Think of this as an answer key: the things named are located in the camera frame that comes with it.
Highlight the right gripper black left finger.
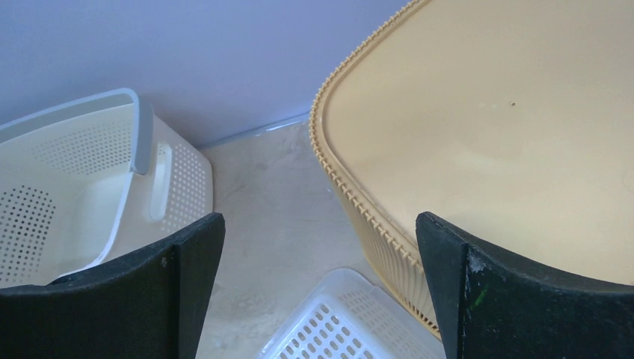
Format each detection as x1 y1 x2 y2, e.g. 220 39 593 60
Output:
1 212 226 358

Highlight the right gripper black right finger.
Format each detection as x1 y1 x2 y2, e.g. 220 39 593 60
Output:
416 212 633 358

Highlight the cream plastic storage basket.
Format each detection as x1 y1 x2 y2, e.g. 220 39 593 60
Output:
1 88 213 288

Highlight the white perforated tray basket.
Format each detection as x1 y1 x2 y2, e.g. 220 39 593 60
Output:
257 268 445 359

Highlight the yellow slatted laundry basket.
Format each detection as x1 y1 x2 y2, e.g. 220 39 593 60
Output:
310 0 633 336

